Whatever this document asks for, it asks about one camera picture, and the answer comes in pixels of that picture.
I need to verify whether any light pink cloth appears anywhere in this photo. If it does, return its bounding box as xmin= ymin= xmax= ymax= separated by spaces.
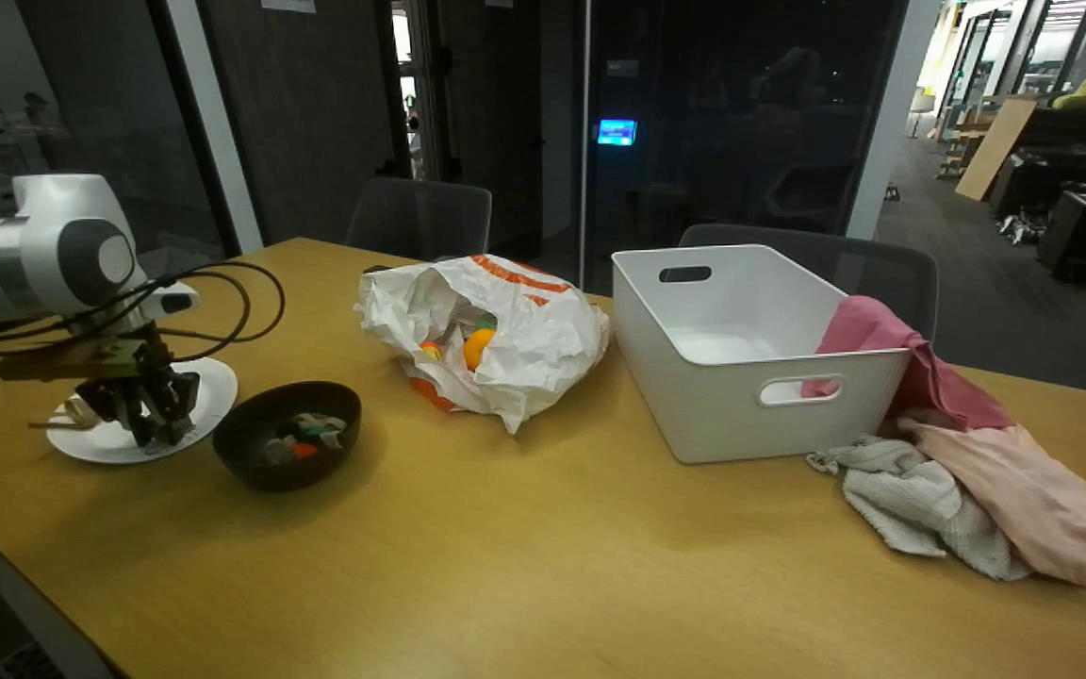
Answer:
xmin=902 ymin=417 xmax=1086 ymax=588

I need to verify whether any black bowl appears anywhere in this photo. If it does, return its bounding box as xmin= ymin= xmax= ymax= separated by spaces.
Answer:
xmin=214 ymin=381 xmax=362 ymax=491

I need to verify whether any grey office chair left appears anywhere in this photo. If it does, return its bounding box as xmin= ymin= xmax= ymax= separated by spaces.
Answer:
xmin=347 ymin=176 xmax=496 ymax=261

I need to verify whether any white plastic bin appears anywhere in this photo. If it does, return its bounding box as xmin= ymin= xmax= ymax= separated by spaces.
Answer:
xmin=612 ymin=245 xmax=909 ymax=462

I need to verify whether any white paper plate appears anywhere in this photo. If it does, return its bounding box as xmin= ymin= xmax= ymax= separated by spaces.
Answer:
xmin=46 ymin=357 xmax=237 ymax=469

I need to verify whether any wooden board leaning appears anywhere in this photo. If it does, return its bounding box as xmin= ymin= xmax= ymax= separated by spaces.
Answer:
xmin=956 ymin=97 xmax=1036 ymax=200

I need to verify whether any grey white cloth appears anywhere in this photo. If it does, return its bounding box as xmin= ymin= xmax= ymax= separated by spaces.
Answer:
xmin=809 ymin=434 xmax=1031 ymax=582

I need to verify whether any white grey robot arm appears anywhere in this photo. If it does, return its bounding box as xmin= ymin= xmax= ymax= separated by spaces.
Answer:
xmin=0 ymin=175 xmax=201 ymax=446

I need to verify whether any dark pink cloth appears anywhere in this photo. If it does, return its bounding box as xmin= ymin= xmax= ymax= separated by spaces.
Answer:
xmin=820 ymin=293 xmax=1011 ymax=431

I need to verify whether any white orange plastic bag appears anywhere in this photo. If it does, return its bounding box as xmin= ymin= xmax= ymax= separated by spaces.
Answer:
xmin=359 ymin=251 xmax=612 ymax=434

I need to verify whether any blue lit wall screen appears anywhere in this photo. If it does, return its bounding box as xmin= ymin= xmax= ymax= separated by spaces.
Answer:
xmin=597 ymin=117 xmax=639 ymax=148

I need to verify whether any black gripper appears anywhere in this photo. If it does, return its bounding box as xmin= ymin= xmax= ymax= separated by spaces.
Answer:
xmin=81 ymin=339 xmax=201 ymax=446

